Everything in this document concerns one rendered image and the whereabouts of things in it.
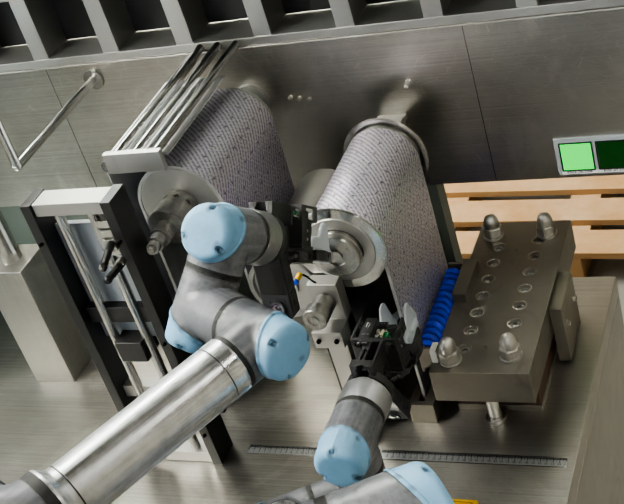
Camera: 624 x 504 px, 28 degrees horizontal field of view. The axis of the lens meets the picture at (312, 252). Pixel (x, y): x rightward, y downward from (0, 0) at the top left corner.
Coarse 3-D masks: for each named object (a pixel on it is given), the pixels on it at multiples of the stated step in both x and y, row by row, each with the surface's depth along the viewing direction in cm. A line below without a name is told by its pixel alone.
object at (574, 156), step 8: (568, 144) 202; (576, 144) 202; (584, 144) 201; (568, 152) 203; (576, 152) 202; (584, 152) 202; (568, 160) 204; (576, 160) 203; (584, 160) 203; (592, 160) 202; (568, 168) 205; (576, 168) 204; (584, 168) 204; (592, 168) 203
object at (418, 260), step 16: (416, 208) 201; (432, 208) 209; (416, 224) 201; (432, 224) 208; (400, 240) 194; (416, 240) 201; (432, 240) 208; (400, 256) 194; (416, 256) 201; (432, 256) 208; (400, 272) 194; (416, 272) 200; (432, 272) 208; (400, 288) 193; (416, 288) 200; (432, 288) 208; (400, 304) 193; (416, 304) 200; (432, 304) 207
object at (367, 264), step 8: (312, 224) 186; (328, 224) 185; (336, 224) 185; (344, 224) 184; (352, 224) 184; (312, 232) 187; (352, 232) 185; (360, 232) 184; (360, 240) 185; (368, 240) 185; (368, 248) 186; (368, 256) 186; (360, 264) 188; (368, 264) 187; (360, 272) 189; (368, 272) 188
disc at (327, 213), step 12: (324, 216) 185; (336, 216) 184; (348, 216) 183; (360, 228) 184; (372, 228) 183; (372, 240) 185; (384, 252) 185; (312, 264) 191; (384, 264) 187; (372, 276) 189
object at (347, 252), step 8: (328, 232) 186; (336, 232) 185; (344, 232) 185; (336, 240) 184; (344, 240) 184; (352, 240) 185; (336, 248) 185; (344, 248) 185; (352, 248) 184; (360, 248) 186; (336, 256) 186; (344, 256) 186; (352, 256) 185; (360, 256) 185; (328, 264) 188; (336, 264) 188; (344, 264) 187; (352, 264) 186; (328, 272) 189; (336, 272) 188; (344, 272) 188; (352, 272) 187
